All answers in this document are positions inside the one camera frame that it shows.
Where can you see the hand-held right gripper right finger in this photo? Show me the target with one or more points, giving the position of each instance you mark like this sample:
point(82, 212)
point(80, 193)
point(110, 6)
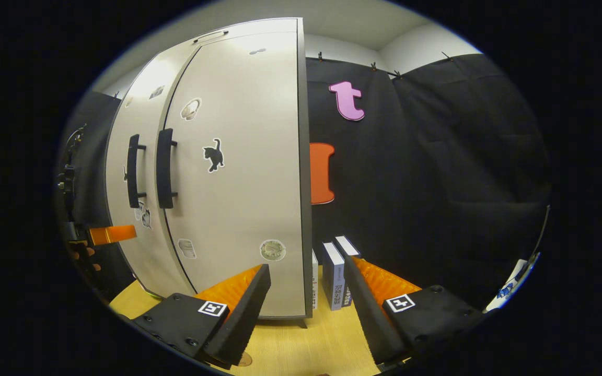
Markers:
point(369, 313)

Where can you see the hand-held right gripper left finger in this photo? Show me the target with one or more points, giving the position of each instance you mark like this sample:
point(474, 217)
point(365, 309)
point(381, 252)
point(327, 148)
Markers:
point(243, 318)

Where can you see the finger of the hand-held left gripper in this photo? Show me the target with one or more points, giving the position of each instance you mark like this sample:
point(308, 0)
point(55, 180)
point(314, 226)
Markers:
point(115, 234)

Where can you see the white cabinet door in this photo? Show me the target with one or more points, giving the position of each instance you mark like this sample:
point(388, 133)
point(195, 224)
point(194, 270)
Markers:
point(249, 104)
point(149, 250)

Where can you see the round brown coaster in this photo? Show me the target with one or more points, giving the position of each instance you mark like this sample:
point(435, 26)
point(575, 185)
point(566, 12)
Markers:
point(245, 359)

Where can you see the white and grey cabinet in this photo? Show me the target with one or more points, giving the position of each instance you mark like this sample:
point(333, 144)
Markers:
point(307, 235)

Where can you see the white cabinet drawer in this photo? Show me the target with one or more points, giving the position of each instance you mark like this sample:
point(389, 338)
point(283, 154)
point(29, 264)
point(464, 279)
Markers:
point(264, 27)

